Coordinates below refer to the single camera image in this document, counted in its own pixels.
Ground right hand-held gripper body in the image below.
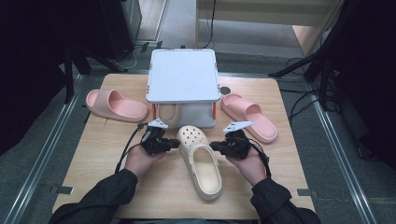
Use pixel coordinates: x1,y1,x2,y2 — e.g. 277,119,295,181
222,120,256,161

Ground hanging black cable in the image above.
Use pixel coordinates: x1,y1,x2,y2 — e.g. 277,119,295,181
200,0,218,50

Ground right hand-held gripper black cable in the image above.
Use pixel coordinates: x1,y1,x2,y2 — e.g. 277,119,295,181
247,138,273,180

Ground white floor cable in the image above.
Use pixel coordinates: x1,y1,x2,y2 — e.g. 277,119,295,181
113,46,138,70

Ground person's right hand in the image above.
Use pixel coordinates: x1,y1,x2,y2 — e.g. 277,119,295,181
225,152,268,187

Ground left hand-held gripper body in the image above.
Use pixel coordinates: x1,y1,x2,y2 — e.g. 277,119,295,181
140,119,169,157

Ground pink slide slipper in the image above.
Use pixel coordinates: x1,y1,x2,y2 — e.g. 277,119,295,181
220,92,279,144
85,89,149,123

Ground black tripod stand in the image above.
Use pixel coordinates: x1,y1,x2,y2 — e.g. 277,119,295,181
268,0,344,110

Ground person's left hand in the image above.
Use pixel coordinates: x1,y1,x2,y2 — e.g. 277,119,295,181
124,144,167,179

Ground hand-held gripper black cable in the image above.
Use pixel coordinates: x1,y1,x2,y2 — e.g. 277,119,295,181
247,138,273,180
114,122,149,175

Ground black floor cables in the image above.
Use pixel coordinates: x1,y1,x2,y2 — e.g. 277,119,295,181
278,57,340,122

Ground grey tape strip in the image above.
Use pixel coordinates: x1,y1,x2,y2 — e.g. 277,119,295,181
49,185,75,195
297,188,319,198

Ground white two-tier shoe rack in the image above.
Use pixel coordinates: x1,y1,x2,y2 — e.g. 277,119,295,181
145,49,222,130

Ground black stand legs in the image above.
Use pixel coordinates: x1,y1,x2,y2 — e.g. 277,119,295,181
64,46,125,105

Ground light wooden furniture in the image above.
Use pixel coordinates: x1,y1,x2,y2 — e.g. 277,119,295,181
195,0,344,57

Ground left hand-held gripper black cable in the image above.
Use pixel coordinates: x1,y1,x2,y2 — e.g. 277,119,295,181
114,122,149,175

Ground metal floor rail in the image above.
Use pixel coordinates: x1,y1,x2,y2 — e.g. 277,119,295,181
309,92,379,224
0,74,87,224

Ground black cabinet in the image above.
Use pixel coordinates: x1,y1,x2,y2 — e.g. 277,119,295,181
99,0,143,62

